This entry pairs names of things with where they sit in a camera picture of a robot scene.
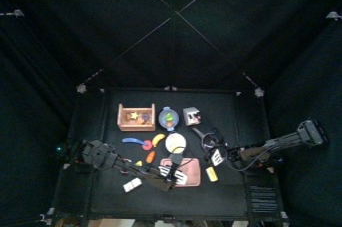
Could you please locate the pink rectangular plate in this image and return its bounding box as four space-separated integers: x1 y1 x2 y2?
158 157 203 188

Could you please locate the yellow rectangular toy block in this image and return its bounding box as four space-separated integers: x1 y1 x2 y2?
204 166 220 183

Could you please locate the orange toy carrot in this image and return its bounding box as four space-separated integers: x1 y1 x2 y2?
144 150 157 164

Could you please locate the white rectangular toy block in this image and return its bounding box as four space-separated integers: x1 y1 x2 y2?
121 177 144 193

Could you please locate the dark frying pan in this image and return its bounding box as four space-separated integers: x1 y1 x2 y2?
191 125 220 149

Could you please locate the red round toy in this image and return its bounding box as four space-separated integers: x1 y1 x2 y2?
141 140 154 152

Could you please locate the yellow toy banana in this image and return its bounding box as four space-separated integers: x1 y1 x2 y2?
150 133 167 148

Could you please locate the blue curved toy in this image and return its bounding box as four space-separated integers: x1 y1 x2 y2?
120 137 146 146

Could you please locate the grey toy toaster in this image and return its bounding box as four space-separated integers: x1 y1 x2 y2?
181 106 203 127

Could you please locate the white text label sticker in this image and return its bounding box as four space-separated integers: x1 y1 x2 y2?
248 184 277 215

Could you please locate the blue bowl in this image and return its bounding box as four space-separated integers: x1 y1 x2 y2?
157 106 181 132

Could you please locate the wooden crate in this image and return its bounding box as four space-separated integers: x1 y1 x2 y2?
116 103 157 132

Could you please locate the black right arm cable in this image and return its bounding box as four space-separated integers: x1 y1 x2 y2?
225 147 273 173

